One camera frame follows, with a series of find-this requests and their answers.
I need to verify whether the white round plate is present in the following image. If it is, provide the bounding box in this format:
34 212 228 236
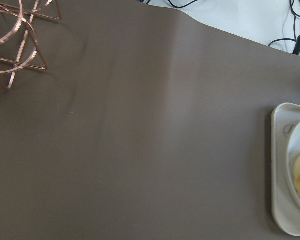
285 122 300 208

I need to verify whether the white rabbit tray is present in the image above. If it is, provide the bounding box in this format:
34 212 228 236
271 103 300 237

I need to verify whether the copper wire bottle rack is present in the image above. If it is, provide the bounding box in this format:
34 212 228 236
0 0 62 91

